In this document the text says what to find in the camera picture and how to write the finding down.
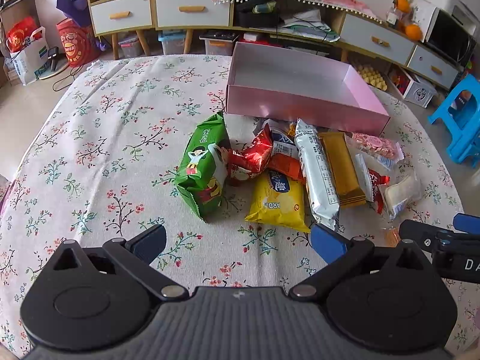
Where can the white rice cracker pack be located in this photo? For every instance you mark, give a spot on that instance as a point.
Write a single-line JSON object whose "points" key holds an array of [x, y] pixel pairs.
{"points": [[399, 195]]}

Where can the orange white snack packet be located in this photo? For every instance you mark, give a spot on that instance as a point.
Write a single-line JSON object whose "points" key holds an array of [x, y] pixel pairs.
{"points": [[288, 166]]}

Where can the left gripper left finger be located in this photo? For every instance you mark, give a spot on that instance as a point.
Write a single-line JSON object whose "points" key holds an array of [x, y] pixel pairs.
{"points": [[134, 257]]}

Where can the small red candy packet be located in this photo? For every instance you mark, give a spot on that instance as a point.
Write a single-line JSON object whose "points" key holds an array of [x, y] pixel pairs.
{"points": [[378, 180]]}

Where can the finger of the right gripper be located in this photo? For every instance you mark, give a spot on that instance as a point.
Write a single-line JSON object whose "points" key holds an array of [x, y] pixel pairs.
{"points": [[422, 233], [466, 223]]}

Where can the red lantern bag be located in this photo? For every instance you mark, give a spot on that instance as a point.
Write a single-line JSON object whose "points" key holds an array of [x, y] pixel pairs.
{"points": [[79, 43]]}

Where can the green snack bag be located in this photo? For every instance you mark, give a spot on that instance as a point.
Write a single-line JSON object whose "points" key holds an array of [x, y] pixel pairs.
{"points": [[203, 169]]}

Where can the blue plastic stool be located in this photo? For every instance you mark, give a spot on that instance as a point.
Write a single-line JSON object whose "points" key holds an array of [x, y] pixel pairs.
{"points": [[459, 112]]}

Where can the silver long cracker pack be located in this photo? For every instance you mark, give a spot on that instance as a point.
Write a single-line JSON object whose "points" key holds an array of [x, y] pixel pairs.
{"points": [[323, 199]]}

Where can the gold wafer pack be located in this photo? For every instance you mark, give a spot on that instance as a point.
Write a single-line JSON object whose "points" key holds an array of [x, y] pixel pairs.
{"points": [[342, 170]]}

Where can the wooden TV cabinet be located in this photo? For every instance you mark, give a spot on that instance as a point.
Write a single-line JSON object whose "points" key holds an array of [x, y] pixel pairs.
{"points": [[281, 19]]}

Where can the yellow chip bag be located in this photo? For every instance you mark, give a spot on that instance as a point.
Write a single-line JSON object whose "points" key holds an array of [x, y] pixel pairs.
{"points": [[278, 200]]}

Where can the red snack bag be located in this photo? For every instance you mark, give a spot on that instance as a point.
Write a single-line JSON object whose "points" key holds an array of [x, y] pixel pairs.
{"points": [[250, 162]]}

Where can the blue white snack packet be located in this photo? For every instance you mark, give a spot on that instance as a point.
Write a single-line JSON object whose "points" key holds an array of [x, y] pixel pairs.
{"points": [[282, 144]]}

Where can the orange fruit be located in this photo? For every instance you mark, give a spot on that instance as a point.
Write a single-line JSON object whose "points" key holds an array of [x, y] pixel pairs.
{"points": [[413, 32], [402, 6]]}

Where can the pink cardboard box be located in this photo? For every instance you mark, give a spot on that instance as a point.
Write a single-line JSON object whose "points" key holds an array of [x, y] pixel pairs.
{"points": [[276, 83]]}

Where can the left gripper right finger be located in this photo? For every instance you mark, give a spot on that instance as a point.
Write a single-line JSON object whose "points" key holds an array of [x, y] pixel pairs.
{"points": [[343, 256]]}

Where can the yellow egg tray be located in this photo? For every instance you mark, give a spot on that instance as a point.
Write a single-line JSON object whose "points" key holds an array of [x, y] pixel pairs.
{"points": [[371, 76]]}

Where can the pink round cookie pack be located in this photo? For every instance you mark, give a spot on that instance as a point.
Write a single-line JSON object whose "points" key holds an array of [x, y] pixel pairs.
{"points": [[386, 151]]}

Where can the microwave oven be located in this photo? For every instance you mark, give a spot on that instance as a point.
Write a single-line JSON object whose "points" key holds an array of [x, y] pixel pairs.
{"points": [[447, 37]]}

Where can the white monkey biscuit pack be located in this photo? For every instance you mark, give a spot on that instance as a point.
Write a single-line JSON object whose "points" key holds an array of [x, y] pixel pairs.
{"points": [[363, 177]]}

